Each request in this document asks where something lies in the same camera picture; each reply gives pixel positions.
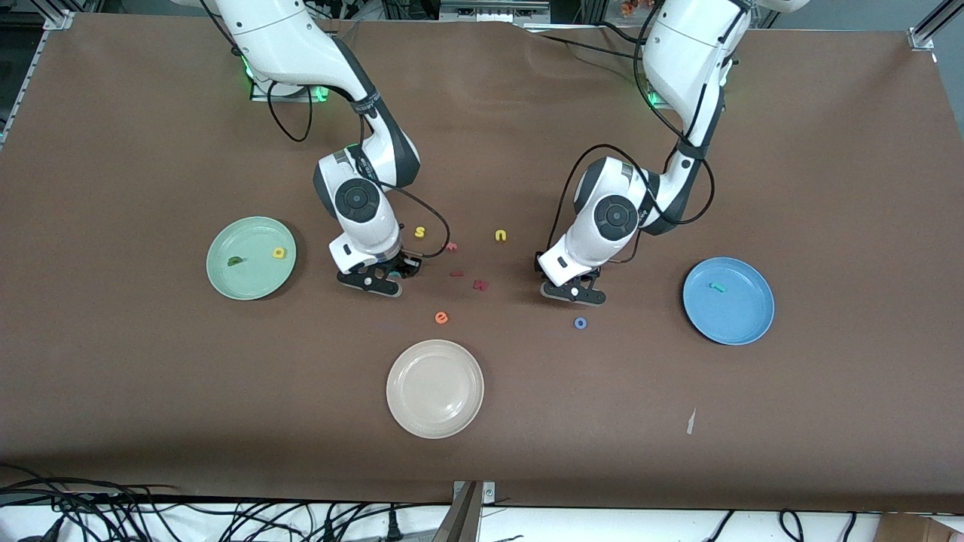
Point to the brown table cover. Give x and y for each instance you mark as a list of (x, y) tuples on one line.
[(527, 150)]

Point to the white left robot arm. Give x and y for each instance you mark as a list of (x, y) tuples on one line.
[(693, 53)]

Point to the white tape scrap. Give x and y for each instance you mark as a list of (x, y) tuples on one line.
[(690, 421)]

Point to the small metal bracket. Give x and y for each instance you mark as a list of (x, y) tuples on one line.
[(489, 493)]

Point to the blue plate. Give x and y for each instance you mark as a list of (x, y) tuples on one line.
[(738, 316)]

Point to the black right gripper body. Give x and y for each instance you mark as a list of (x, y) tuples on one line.
[(405, 265)]

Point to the grey metal box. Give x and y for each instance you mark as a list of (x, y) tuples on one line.
[(489, 9)]

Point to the cardboard box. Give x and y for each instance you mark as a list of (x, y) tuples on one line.
[(911, 531)]

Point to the aluminium corner bracket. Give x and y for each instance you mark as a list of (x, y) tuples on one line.
[(57, 21)]

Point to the orange flowers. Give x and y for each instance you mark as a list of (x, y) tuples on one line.
[(633, 7)]

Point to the beige plate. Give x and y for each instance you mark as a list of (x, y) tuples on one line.
[(434, 389)]

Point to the aluminium profile beam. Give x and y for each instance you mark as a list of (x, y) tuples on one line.
[(461, 519)]

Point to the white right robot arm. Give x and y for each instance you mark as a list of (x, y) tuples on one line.
[(286, 38)]

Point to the green plate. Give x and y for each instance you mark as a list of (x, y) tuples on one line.
[(251, 278)]

